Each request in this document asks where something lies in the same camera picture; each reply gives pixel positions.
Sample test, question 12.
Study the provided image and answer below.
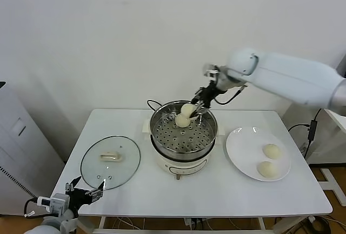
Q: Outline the white steamed baozi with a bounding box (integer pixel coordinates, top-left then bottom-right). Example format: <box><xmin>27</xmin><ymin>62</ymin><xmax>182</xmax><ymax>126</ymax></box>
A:
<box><xmin>175</xmin><ymin>113</ymin><xmax>191</xmax><ymax>128</ymax></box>
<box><xmin>256</xmin><ymin>161</ymin><xmax>280</xmax><ymax>178</ymax></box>
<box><xmin>262</xmin><ymin>143</ymin><xmax>282</xmax><ymax>161</ymax></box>
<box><xmin>180</xmin><ymin>103</ymin><xmax>195</xmax><ymax>118</ymax></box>

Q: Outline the white cabinet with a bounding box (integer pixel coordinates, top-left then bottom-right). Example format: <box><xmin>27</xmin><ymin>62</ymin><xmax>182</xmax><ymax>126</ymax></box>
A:
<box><xmin>0</xmin><ymin>81</ymin><xmax>65</xmax><ymax>216</ymax></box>

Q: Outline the glass lid with cream handle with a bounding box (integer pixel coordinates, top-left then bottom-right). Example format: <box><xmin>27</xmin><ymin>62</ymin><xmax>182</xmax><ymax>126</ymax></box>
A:
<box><xmin>80</xmin><ymin>136</ymin><xmax>142</xmax><ymax>191</ymax></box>

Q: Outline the black cooker power cord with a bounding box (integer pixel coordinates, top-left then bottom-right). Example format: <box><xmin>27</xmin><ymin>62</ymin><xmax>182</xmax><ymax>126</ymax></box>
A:
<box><xmin>147</xmin><ymin>99</ymin><xmax>164</xmax><ymax>112</ymax></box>

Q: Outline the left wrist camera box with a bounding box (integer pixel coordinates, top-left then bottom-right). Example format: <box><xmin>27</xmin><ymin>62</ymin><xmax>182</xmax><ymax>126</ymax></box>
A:
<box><xmin>36</xmin><ymin>193</ymin><xmax>70</xmax><ymax>217</ymax></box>

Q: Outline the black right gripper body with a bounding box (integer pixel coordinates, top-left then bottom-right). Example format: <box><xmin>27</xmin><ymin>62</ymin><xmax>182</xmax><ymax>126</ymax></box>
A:
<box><xmin>194</xmin><ymin>81</ymin><xmax>221</xmax><ymax>108</ymax></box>

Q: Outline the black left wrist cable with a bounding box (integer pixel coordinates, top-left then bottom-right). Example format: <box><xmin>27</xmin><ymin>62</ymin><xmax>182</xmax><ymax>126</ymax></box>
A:
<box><xmin>24</xmin><ymin>197</ymin><xmax>41</xmax><ymax>217</ymax></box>

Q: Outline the white table frame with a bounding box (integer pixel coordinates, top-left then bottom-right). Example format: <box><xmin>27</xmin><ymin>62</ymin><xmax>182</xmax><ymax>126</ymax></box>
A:
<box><xmin>77</xmin><ymin>215</ymin><xmax>309</xmax><ymax>234</ymax></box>

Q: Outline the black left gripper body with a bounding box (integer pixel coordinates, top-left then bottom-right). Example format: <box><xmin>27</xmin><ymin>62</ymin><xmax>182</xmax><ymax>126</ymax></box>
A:
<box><xmin>66</xmin><ymin>188</ymin><xmax>92</xmax><ymax>208</ymax></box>

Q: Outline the black cable with adapter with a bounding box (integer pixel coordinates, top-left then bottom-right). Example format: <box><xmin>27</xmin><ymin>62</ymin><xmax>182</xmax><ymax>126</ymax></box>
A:
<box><xmin>287</xmin><ymin>108</ymin><xmax>323</xmax><ymax>159</ymax></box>

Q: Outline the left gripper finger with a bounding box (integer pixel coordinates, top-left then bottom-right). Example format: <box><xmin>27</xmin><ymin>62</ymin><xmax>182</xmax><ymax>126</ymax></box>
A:
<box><xmin>86</xmin><ymin>179</ymin><xmax>107</xmax><ymax>200</ymax></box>
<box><xmin>64</xmin><ymin>176</ymin><xmax>82</xmax><ymax>192</ymax></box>

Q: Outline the stainless steel steamer basket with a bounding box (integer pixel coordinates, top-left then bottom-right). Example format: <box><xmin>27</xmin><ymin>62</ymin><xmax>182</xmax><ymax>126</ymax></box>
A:
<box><xmin>149</xmin><ymin>100</ymin><xmax>218</xmax><ymax>159</ymax></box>

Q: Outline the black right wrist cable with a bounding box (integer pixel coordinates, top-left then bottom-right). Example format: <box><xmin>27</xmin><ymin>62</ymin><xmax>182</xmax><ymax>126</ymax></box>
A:
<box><xmin>215</xmin><ymin>84</ymin><xmax>248</xmax><ymax>105</ymax></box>

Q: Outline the cream electric cooker base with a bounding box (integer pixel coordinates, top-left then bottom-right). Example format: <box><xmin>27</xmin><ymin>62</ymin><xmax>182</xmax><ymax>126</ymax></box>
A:
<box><xmin>142</xmin><ymin>119</ymin><xmax>225</xmax><ymax>180</ymax></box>

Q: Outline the white round plate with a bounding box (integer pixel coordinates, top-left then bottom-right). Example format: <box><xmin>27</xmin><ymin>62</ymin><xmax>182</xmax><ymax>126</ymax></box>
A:
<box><xmin>225</xmin><ymin>126</ymin><xmax>292</xmax><ymax>182</ymax></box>

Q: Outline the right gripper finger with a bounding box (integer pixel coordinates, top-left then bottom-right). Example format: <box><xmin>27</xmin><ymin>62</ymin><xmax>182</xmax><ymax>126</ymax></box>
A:
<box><xmin>191</xmin><ymin>87</ymin><xmax>205</xmax><ymax>105</ymax></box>
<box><xmin>191</xmin><ymin>103</ymin><xmax>211</xmax><ymax>119</ymax></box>

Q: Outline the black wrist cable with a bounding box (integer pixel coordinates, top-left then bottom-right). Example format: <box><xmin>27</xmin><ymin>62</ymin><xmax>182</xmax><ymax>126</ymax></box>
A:
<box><xmin>215</xmin><ymin>84</ymin><xmax>248</xmax><ymax>105</ymax></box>
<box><xmin>24</xmin><ymin>197</ymin><xmax>41</xmax><ymax>217</ymax></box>

